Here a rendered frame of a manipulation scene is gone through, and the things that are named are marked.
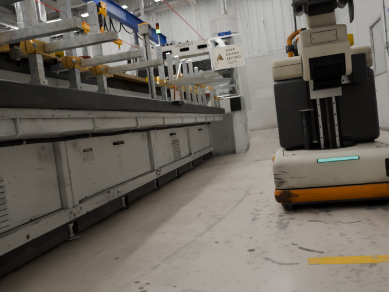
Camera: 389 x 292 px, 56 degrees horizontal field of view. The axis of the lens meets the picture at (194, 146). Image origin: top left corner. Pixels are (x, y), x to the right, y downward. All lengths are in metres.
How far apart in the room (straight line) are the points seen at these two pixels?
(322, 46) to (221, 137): 3.93
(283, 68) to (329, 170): 0.66
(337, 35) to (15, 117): 1.47
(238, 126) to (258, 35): 6.85
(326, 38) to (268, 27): 10.21
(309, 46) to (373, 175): 0.69
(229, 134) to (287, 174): 3.84
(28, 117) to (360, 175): 1.45
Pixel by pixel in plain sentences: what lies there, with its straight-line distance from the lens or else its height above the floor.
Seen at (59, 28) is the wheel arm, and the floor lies 0.81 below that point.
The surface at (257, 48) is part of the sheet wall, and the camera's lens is 12.02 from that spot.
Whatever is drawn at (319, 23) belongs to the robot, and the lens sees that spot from 2.01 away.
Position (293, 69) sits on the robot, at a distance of 2.20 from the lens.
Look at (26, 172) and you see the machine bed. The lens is 1.74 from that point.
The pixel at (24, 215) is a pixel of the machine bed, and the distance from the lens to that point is 1.72.
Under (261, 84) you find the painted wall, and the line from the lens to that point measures 11.86.
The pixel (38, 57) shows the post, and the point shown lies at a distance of 1.49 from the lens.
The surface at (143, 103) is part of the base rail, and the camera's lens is 2.29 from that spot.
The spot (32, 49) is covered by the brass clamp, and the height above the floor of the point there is 0.83.
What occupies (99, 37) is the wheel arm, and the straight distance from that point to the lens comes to 1.41.
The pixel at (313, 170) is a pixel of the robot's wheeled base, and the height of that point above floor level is 0.21.
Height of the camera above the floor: 0.49
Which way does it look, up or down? 3 degrees down
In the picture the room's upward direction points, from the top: 7 degrees counter-clockwise
